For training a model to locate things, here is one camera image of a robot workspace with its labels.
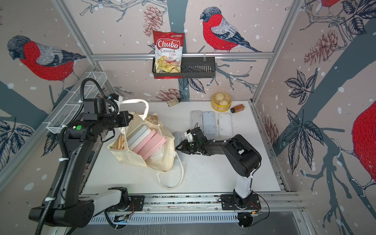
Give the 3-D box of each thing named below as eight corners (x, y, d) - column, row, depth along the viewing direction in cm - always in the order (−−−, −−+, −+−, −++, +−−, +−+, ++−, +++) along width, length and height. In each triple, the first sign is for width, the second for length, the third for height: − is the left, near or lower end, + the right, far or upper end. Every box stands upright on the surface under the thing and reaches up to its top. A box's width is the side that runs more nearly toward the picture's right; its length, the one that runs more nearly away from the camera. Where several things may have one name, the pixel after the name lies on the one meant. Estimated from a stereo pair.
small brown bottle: (233, 114, 114) (234, 111, 111) (230, 111, 117) (231, 107, 114) (244, 110, 118) (245, 106, 115) (240, 106, 120) (241, 103, 117)
